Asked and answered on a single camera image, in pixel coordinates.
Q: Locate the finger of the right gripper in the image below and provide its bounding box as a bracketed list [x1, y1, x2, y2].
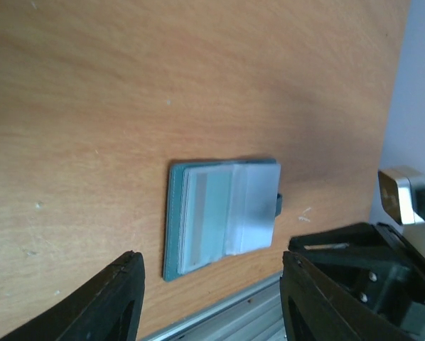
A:
[288, 222, 425, 336]

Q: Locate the teal card with stripe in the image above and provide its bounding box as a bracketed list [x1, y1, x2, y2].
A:
[178, 167, 232, 274]

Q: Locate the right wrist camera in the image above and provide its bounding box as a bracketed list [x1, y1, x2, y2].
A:
[378, 166, 425, 226]

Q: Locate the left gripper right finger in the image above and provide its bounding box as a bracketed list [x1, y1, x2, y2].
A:
[281, 251, 411, 340]

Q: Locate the aluminium front rail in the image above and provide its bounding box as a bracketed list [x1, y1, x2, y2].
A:
[144, 272, 288, 341]

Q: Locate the teal card holder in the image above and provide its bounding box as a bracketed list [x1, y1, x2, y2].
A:
[162, 158, 283, 282]

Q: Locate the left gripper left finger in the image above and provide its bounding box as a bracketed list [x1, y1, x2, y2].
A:
[1, 251, 145, 340]

